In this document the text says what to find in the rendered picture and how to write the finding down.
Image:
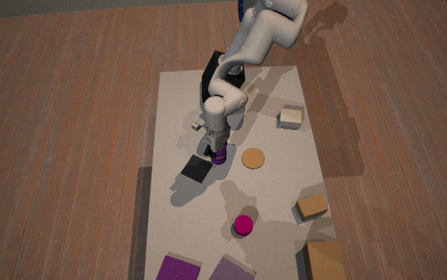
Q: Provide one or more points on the tan round coaster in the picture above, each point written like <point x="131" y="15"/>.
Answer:
<point x="252" y="158"/>

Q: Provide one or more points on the magenta cylinder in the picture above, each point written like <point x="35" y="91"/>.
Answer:
<point x="243" y="225"/>

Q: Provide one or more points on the purple drink can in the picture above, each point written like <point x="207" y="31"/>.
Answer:
<point x="221" y="155"/>

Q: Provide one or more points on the dark grey square slate coaster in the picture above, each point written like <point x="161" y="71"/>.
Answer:
<point x="196" y="168"/>

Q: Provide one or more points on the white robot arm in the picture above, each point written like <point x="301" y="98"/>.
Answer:
<point x="250" y="45"/>

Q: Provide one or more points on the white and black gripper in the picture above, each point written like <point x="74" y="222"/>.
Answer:
<point x="215" y="142"/>

